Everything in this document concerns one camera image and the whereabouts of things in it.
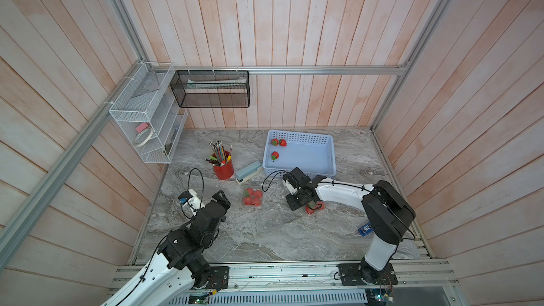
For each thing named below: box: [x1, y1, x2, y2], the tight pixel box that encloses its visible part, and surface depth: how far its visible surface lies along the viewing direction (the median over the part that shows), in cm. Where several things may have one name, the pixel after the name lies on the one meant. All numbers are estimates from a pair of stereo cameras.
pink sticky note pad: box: [136, 122, 150, 134], surface depth 83 cm
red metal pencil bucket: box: [213, 155, 235, 181], surface depth 100 cm
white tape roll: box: [133, 127, 154, 147], surface depth 82 cm
